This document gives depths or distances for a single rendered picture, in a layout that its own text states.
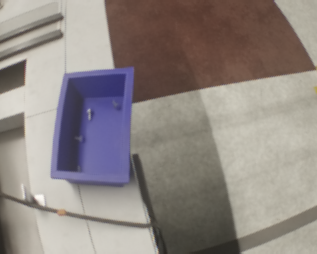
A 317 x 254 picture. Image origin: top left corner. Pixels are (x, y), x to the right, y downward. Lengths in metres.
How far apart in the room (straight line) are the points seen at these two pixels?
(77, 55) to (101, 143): 0.25
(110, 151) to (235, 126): 1.05
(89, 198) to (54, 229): 0.12
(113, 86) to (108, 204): 0.24
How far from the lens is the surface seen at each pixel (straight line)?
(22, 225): 0.88
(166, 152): 1.72
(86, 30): 1.01
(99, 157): 0.80
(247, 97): 1.88
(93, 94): 0.86
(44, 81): 0.94
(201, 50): 2.01
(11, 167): 0.94
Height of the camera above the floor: 1.56
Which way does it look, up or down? 62 degrees down
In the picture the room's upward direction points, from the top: 6 degrees counter-clockwise
